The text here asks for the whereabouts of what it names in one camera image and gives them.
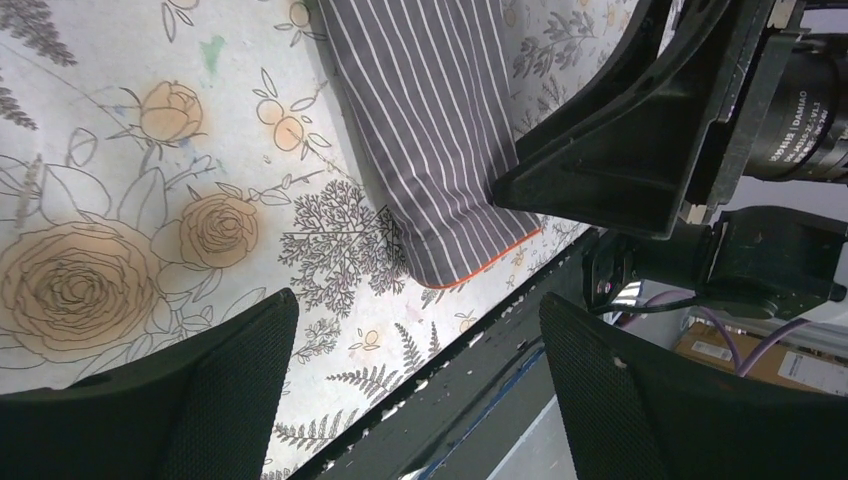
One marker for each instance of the grey striped underwear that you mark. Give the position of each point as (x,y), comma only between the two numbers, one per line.
(428,88)

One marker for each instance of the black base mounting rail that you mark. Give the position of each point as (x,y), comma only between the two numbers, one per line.
(419,423)

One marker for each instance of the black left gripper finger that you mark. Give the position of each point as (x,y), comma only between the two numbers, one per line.
(559,47)
(202,408)
(634,410)

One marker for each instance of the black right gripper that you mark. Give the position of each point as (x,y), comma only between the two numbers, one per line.
(743,88)

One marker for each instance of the floral patterned bed sheet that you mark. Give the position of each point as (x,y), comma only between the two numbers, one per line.
(166,165)

